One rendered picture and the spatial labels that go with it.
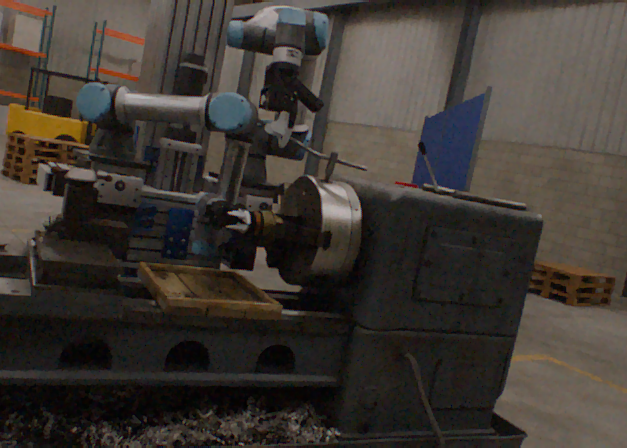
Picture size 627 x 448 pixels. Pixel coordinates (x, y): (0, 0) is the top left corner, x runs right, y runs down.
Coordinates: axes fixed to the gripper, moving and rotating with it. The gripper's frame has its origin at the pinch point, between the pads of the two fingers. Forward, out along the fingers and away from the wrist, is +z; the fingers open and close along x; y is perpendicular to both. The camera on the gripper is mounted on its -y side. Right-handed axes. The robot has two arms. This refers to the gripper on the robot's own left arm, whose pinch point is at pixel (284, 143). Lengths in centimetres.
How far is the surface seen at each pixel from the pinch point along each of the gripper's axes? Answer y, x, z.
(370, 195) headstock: -27.0, 2.0, 9.9
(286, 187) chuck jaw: -7.7, -12.5, 9.8
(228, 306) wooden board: 11.7, 3.9, 43.2
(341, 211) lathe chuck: -16.8, 4.5, 15.9
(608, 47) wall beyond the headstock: -906, -614, -428
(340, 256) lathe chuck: -18.1, 4.2, 27.9
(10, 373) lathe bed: 57, -2, 61
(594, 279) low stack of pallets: -698, -445, 10
